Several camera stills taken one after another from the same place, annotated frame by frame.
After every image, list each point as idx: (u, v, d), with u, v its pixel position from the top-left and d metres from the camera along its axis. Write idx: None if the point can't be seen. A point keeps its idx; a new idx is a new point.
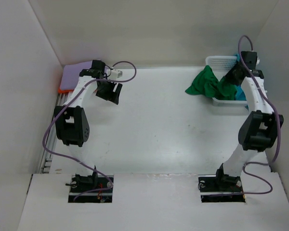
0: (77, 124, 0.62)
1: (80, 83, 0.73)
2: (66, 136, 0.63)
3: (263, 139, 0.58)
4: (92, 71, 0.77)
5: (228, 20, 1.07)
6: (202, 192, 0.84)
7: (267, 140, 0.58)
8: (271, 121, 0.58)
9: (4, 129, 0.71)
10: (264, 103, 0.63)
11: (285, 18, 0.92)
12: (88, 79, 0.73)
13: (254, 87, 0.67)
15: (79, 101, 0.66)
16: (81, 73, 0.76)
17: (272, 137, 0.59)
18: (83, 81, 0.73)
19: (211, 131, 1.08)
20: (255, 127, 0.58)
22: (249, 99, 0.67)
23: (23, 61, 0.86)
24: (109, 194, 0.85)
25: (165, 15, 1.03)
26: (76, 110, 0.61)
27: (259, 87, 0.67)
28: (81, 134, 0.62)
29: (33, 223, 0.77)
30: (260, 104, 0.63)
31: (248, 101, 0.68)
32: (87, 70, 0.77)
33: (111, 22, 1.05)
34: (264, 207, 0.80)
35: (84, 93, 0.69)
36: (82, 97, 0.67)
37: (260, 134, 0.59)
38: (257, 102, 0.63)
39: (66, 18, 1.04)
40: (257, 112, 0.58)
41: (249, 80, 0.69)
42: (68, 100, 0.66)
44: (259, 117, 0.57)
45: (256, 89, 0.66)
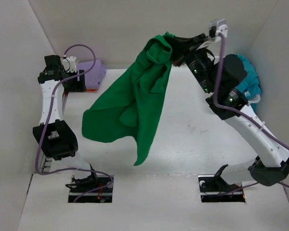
0: (64, 137, 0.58)
1: (45, 91, 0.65)
2: (57, 153, 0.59)
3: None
4: (53, 73, 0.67)
5: (228, 20, 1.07)
6: (202, 192, 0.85)
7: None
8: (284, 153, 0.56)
9: (4, 129, 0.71)
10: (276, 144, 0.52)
11: (285, 18, 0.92)
12: (51, 83, 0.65)
13: (256, 130, 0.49)
15: (57, 113, 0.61)
16: (42, 81, 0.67)
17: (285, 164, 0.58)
18: (47, 88, 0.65)
19: (211, 132, 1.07)
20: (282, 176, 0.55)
22: (252, 140, 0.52)
23: (24, 62, 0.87)
24: (109, 194, 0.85)
25: (165, 15, 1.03)
26: (60, 126, 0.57)
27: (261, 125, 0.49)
28: (72, 145, 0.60)
29: (33, 223, 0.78)
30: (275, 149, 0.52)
31: (248, 139, 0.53)
32: (45, 74, 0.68)
33: (111, 22, 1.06)
34: (264, 207, 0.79)
35: (56, 101, 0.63)
36: (57, 108, 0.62)
37: None
38: (273, 150, 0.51)
39: (66, 19, 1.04)
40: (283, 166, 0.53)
41: (244, 121, 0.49)
42: (43, 117, 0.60)
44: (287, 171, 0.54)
45: (259, 129, 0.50)
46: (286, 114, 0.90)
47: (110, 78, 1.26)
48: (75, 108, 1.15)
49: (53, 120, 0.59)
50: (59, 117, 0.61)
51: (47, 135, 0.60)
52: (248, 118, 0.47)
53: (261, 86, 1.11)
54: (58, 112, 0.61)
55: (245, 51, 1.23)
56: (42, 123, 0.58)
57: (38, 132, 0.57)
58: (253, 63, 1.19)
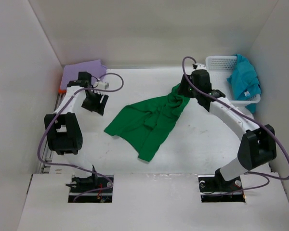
0: (71, 132, 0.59)
1: (69, 91, 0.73)
2: (59, 147, 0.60)
3: (267, 156, 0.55)
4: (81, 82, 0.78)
5: (228, 20, 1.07)
6: (202, 192, 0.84)
7: (270, 155, 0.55)
8: (264, 135, 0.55)
9: (4, 129, 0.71)
10: (247, 121, 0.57)
11: (285, 18, 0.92)
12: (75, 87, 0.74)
13: (226, 109, 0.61)
15: (71, 109, 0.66)
16: (69, 84, 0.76)
17: (273, 149, 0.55)
18: (71, 90, 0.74)
19: (211, 132, 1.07)
20: (254, 148, 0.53)
22: (228, 121, 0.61)
23: (24, 61, 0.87)
24: (109, 194, 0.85)
25: (165, 15, 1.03)
26: (68, 118, 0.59)
27: (230, 106, 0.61)
28: (75, 143, 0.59)
29: (33, 223, 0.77)
30: (244, 123, 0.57)
31: (228, 123, 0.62)
32: (74, 82, 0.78)
33: (111, 22, 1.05)
34: (264, 208, 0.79)
35: (74, 100, 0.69)
36: (72, 105, 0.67)
37: (262, 151, 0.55)
38: (240, 123, 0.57)
39: (66, 19, 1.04)
40: (250, 133, 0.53)
41: (217, 104, 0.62)
42: (58, 109, 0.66)
44: (254, 138, 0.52)
45: (229, 109, 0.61)
46: (286, 114, 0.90)
47: (110, 78, 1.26)
48: None
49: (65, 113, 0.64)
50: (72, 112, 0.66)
51: (57, 127, 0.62)
52: (218, 101, 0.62)
53: (261, 86, 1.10)
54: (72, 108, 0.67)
55: (245, 51, 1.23)
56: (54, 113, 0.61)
57: (48, 120, 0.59)
58: (253, 62, 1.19)
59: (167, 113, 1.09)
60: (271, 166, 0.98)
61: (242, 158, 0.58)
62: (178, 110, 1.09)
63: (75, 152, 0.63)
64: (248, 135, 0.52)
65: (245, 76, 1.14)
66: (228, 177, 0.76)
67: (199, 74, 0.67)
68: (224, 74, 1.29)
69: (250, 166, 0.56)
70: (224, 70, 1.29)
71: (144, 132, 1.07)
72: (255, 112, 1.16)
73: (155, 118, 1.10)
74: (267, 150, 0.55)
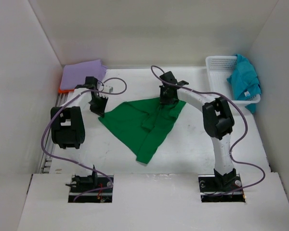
0: (74, 125, 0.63)
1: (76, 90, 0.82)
2: (62, 139, 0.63)
3: (226, 122, 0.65)
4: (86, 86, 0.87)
5: (227, 20, 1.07)
6: (202, 192, 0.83)
7: (228, 121, 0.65)
8: (220, 105, 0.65)
9: (3, 129, 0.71)
10: (205, 97, 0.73)
11: (285, 18, 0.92)
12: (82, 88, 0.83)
13: (189, 92, 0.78)
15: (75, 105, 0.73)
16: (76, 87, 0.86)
17: (230, 116, 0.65)
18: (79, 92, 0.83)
19: None
20: (212, 117, 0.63)
22: (193, 101, 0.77)
23: (24, 61, 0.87)
24: (109, 194, 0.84)
25: (165, 15, 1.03)
26: (73, 111, 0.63)
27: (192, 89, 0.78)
28: (77, 135, 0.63)
29: (33, 223, 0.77)
30: (203, 99, 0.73)
31: (194, 104, 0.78)
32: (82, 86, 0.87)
33: (111, 22, 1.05)
34: (264, 208, 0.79)
35: (80, 99, 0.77)
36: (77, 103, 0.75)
37: (222, 120, 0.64)
38: (200, 99, 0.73)
39: (66, 19, 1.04)
40: (208, 104, 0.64)
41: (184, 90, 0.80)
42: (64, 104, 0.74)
44: (210, 108, 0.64)
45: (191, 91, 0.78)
46: (285, 114, 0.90)
47: (110, 78, 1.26)
48: None
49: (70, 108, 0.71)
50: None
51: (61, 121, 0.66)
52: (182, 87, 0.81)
53: (261, 86, 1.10)
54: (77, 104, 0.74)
55: (245, 51, 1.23)
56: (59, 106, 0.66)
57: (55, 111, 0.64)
58: (253, 62, 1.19)
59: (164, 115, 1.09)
60: (271, 166, 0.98)
61: (208, 129, 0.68)
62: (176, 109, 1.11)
63: (76, 147, 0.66)
64: (205, 107, 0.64)
65: (245, 76, 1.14)
66: (224, 172, 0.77)
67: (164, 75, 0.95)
68: (224, 74, 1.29)
69: (215, 134, 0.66)
70: (225, 70, 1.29)
71: (141, 130, 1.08)
72: (255, 112, 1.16)
73: (153, 119, 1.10)
74: (224, 117, 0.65)
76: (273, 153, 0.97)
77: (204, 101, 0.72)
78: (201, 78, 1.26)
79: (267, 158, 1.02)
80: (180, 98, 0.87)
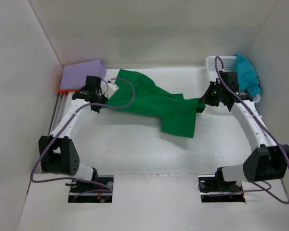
0: (65, 159, 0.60)
1: (72, 107, 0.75)
2: (54, 170, 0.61)
3: (274, 174, 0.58)
4: (86, 94, 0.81)
5: (227, 21, 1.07)
6: (202, 192, 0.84)
7: (277, 173, 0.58)
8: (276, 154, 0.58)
9: (4, 129, 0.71)
10: (265, 134, 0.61)
11: (285, 18, 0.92)
12: (80, 103, 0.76)
13: (249, 115, 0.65)
15: (69, 130, 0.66)
16: (74, 97, 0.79)
17: (282, 169, 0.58)
18: (75, 105, 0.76)
19: (211, 132, 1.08)
20: (261, 165, 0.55)
22: (246, 127, 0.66)
23: (23, 61, 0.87)
24: (109, 194, 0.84)
25: (165, 15, 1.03)
26: (63, 145, 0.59)
27: (254, 114, 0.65)
28: (69, 169, 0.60)
29: (32, 223, 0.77)
30: (261, 136, 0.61)
31: (247, 133, 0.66)
32: (80, 93, 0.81)
33: (111, 22, 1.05)
34: (264, 207, 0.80)
35: (75, 119, 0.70)
36: (71, 126, 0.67)
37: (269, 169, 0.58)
38: (257, 134, 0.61)
39: (66, 19, 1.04)
40: (262, 148, 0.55)
41: (241, 107, 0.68)
42: (57, 128, 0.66)
44: (266, 155, 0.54)
45: (251, 116, 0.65)
46: (285, 114, 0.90)
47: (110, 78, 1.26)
48: None
49: (63, 135, 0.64)
50: (69, 134, 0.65)
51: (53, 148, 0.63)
52: (242, 103, 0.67)
53: (261, 86, 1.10)
54: (71, 129, 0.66)
55: (245, 51, 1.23)
56: (51, 135, 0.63)
57: (45, 141, 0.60)
58: (253, 62, 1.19)
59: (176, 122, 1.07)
60: None
61: (246, 168, 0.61)
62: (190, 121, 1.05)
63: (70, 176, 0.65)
64: (260, 151, 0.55)
65: (245, 76, 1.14)
66: (227, 177, 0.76)
67: (226, 73, 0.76)
68: None
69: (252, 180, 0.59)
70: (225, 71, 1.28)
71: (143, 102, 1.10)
72: None
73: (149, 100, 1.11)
74: (274, 168, 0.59)
76: None
77: (263, 139, 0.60)
78: (201, 78, 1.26)
79: None
80: (230, 110, 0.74)
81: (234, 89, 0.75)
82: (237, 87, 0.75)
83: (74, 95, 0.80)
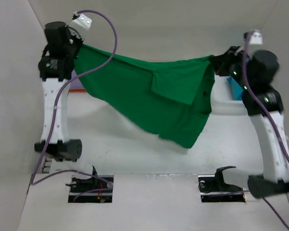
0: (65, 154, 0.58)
1: (47, 94, 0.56)
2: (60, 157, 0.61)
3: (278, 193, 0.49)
4: (56, 69, 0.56)
5: (227, 21, 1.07)
6: (202, 192, 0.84)
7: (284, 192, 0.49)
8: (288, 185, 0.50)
9: (4, 130, 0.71)
10: (285, 165, 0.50)
11: (286, 18, 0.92)
12: (56, 87, 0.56)
13: (274, 138, 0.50)
15: (58, 131, 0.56)
16: (44, 78, 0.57)
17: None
18: (50, 90, 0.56)
19: (211, 132, 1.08)
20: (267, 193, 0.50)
22: (265, 149, 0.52)
23: (24, 62, 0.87)
24: (109, 194, 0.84)
25: (166, 15, 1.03)
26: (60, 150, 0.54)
27: (282, 138, 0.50)
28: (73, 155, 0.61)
29: (32, 224, 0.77)
30: (282, 167, 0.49)
31: (265, 157, 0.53)
32: (47, 67, 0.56)
33: (111, 23, 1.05)
34: (264, 207, 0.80)
35: (59, 114, 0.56)
36: (59, 124, 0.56)
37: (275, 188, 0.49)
38: (277, 165, 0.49)
39: (66, 19, 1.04)
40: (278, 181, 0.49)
41: (266, 123, 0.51)
42: (44, 130, 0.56)
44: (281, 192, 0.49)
45: (277, 141, 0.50)
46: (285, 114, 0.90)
47: None
48: (75, 108, 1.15)
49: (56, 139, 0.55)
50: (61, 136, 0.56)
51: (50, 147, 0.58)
52: (269, 120, 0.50)
53: None
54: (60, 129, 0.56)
55: None
56: (42, 140, 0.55)
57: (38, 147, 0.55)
58: None
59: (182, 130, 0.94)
60: None
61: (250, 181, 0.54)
62: (195, 128, 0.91)
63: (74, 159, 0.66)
64: (277, 189, 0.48)
65: None
66: (227, 179, 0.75)
67: (263, 64, 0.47)
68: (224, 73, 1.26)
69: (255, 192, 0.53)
70: None
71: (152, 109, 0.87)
72: None
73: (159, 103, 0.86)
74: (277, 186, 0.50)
76: None
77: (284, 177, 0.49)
78: None
79: None
80: (251, 118, 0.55)
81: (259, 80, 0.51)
82: (267, 83, 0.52)
83: (42, 72, 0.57)
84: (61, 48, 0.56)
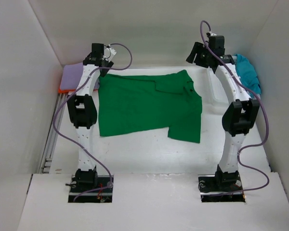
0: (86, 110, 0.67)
1: (85, 70, 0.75)
2: (77, 119, 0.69)
3: (245, 123, 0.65)
4: (95, 60, 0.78)
5: (227, 21, 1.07)
6: (202, 192, 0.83)
7: (248, 123, 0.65)
8: (249, 107, 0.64)
9: (4, 130, 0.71)
10: (240, 91, 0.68)
11: (285, 18, 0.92)
12: (92, 67, 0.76)
13: (229, 76, 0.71)
15: (87, 90, 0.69)
16: (85, 62, 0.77)
17: (252, 121, 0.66)
18: (87, 69, 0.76)
19: (211, 132, 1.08)
20: (234, 114, 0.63)
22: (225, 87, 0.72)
23: (24, 62, 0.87)
24: (109, 194, 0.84)
25: (166, 15, 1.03)
26: (86, 98, 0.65)
27: (233, 75, 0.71)
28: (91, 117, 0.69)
29: (32, 224, 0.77)
30: (237, 93, 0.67)
31: (227, 92, 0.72)
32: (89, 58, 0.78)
33: (111, 22, 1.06)
34: (264, 206, 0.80)
35: (90, 81, 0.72)
36: (89, 86, 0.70)
37: (242, 120, 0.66)
38: (234, 91, 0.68)
39: (66, 19, 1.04)
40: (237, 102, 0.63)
41: (223, 70, 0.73)
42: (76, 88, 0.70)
44: (239, 107, 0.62)
45: (231, 78, 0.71)
46: (285, 114, 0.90)
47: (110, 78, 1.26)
48: None
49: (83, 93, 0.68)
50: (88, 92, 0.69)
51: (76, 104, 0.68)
52: (225, 67, 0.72)
53: (261, 86, 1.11)
54: (89, 89, 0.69)
55: (245, 51, 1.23)
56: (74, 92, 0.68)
57: None
58: (253, 62, 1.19)
59: (183, 126, 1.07)
60: (271, 165, 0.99)
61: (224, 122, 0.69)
62: (195, 110, 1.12)
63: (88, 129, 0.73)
64: (235, 104, 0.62)
65: (245, 76, 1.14)
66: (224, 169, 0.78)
67: (214, 37, 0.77)
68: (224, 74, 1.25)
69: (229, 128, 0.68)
70: None
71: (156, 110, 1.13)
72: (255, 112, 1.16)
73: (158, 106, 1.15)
74: (246, 119, 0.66)
76: (273, 153, 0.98)
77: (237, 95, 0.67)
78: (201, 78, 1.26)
79: (267, 158, 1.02)
80: (216, 72, 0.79)
81: (219, 54, 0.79)
82: (223, 51, 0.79)
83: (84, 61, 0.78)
84: (98, 55, 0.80)
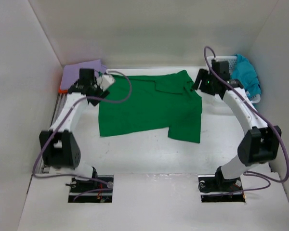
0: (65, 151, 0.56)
1: (69, 101, 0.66)
2: (54, 163, 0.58)
3: (266, 155, 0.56)
4: (82, 89, 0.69)
5: (227, 21, 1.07)
6: (202, 192, 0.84)
7: (270, 154, 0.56)
8: (269, 134, 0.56)
9: (4, 130, 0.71)
10: (256, 118, 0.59)
11: (285, 18, 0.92)
12: (76, 96, 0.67)
13: (240, 101, 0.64)
15: (67, 124, 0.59)
16: (70, 91, 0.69)
17: (274, 150, 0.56)
18: (72, 99, 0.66)
19: (211, 132, 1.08)
20: (254, 146, 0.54)
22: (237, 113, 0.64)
23: (23, 62, 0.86)
24: (109, 194, 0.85)
25: (166, 15, 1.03)
26: (64, 135, 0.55)
27: (245, 99, 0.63)
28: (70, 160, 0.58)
29: (32, 224, 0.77)
30: (253, 120, 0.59)
31: (239, 119, 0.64)
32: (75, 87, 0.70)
33: (111, 22, 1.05)
34: (264, 206, 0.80)
35: (73, 112, 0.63)
36: (70, 119, 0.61)
37: (262, 150, 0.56)
38: (249, 118, 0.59)
39: (66, 19, 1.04)
40: (255, 130, 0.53)
41: (232, 95, 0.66)
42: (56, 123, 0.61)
44: (258, 135, 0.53)
45: (243, 102, 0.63)
46: (285, 114, 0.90)
47: None
48: None
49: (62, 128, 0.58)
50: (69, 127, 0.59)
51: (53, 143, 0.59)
52: (234, 91, 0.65)
53: (261, 86, 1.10)
54: (70, 122, 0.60)
55: (245, 51, 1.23)
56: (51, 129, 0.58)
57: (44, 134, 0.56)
58: (253, 62, 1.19)
59: (181, 126, 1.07)
60: (271, 166, 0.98)
61: (240, 152, 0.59)
62: (194, 110, 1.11)
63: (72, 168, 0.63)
64: (253, 132, 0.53)
65: (246, 76, 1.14)
66: (227, 175, 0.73)
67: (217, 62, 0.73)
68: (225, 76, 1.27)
69: (247, 161, 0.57)
70: None
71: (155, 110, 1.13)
72: None
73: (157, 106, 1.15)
74: (267, 149, 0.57)
76: None
77: (253, 122, 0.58)
78: None
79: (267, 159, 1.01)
80: (224, 99, 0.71)
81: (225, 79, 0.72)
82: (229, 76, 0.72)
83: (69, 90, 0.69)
84: (87, 81, 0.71)
